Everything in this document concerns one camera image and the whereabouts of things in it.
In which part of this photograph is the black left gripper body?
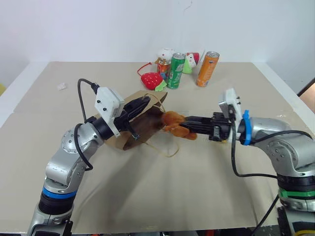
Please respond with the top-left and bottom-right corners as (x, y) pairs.
(113, 105), (141, 141)

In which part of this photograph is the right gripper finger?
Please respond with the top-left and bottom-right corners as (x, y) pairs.
(180, 124), (213, 136)
(183, 115), (214, 125)

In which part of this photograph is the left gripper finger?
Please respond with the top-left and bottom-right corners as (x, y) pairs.
(126, 101), (151, 122)
(124, 96), (152, 113)

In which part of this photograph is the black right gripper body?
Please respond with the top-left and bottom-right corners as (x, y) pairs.
(209, 112), (234, 143)

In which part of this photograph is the brown paper bag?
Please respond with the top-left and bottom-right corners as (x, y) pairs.
(97, 90), (180, 158)

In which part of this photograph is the brown plush bear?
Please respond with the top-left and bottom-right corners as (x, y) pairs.
(161, 111), (198, 141)

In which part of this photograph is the red strawberry plush toy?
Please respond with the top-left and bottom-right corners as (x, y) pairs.
(137, 61), (167, 92)

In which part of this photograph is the red white santa plush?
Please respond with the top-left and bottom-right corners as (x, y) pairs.
(186, 52), (203, 68)

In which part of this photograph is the blue right wrist clip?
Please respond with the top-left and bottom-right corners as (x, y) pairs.
(241, 110), (253, 146)

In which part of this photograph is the green drink can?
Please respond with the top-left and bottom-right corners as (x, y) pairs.
(166, 52), (187, 89)

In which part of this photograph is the orange drink can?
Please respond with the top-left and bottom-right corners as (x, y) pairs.
(196, 51), (220, 88)

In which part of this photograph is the light green cone toy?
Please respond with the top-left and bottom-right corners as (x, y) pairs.
(182, 59), (195, 74)

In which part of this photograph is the beige table cover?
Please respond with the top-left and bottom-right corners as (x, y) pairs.
(0, 61), (315, 234)

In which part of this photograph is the brown wooden board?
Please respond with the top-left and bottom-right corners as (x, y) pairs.
(297, 77), (315, 109)

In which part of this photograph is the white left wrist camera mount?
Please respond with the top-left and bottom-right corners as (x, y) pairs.
(94, 86), (125, 138)

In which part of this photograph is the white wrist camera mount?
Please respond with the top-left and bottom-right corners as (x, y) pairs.
(94, 86), (125, 138)
(218, 87), (244, 146)

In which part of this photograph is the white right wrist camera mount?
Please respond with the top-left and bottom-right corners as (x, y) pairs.
(218, 87), (244, 146)

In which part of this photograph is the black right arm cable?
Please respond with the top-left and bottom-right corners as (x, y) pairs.
(230, 124), (315, 234)

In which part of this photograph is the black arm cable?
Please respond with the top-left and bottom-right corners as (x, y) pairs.
(230, 124), (315, 234)
(73, 78), (100, 172)

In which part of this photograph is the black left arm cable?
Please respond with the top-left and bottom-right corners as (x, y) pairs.
(73, 78), (100, 172)

